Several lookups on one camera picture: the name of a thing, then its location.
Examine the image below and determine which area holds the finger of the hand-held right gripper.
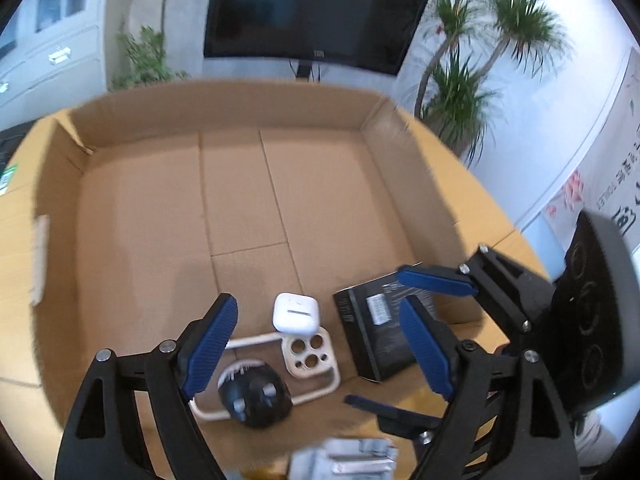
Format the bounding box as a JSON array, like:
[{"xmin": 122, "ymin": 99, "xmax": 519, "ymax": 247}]
[
  {"xmin": 344, "ymin": 394, "xmax": 446, "ymax": 442},
  {"xmin": 396, "ymin": 245, "xmax": 556, "ymax": 336}
]

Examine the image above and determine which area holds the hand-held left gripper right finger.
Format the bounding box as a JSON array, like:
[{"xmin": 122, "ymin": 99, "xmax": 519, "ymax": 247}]
[{"xmin": 398, "ymin": 295, "xmax": 581, "ymax": 480}]

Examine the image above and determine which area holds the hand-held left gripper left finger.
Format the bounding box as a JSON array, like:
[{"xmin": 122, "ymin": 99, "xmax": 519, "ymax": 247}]
[{"xmin": 55, "ymin": 293, "xmax": 240, "ymax": 480}]

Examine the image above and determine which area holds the grey folding phone stand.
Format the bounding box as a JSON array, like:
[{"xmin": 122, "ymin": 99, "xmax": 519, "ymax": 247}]
[{"xmin": 287, "ymin": 437, "xmax": 401, "ymax": 480}]

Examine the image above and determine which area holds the black cat-shaped gadget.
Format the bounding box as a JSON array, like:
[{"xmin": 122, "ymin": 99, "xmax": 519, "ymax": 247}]
[{"xmin": 218, "ymin": 362, "xmax": 293, "ymax": 429}]

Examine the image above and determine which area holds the white earbuds case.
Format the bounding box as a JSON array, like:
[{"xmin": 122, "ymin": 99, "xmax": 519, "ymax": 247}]
[{"xmin": 272, "ymin": 292, "xmax": 321, "ymax": 333}]

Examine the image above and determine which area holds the white phone case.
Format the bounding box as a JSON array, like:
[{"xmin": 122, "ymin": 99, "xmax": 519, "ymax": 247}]
[{"xmin": 190, "ymin": 326, "xmax": 342, "ymax": 422}]

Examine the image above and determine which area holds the large cardboard box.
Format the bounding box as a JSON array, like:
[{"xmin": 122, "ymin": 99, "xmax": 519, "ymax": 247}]
[{"xmin": 27, "ymin": 80, "xmax": 518, "ymax": 478}]

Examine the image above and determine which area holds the black product box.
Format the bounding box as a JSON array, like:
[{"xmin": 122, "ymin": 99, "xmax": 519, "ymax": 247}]
[{"xmin": 332, "ymin": 270, "xmax": 441, "ymax": 383}]

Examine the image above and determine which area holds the potted palm plant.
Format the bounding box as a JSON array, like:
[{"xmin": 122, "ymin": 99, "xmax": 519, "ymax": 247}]
[{"xmin": 400, "ymin": 0, "xmax": 576, "ymax": 168}]

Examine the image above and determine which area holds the leafy green plant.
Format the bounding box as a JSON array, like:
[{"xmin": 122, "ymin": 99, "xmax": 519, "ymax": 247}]
[{"xmin": 110, "ymin": 0, "xmax": 216, "ymax": 92}]

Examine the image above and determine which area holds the black flat screen monitor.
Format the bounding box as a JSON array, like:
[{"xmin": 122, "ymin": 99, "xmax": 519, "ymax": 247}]
[{"xmin": 202, "ymin": 0, "xmax": 433, "ymax": 81}]

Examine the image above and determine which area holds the white cabinet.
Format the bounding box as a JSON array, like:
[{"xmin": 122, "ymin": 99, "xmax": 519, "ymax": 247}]
[{"xmin": 0, "ymin": 0, "xmax": 108, "ymax": 131}]

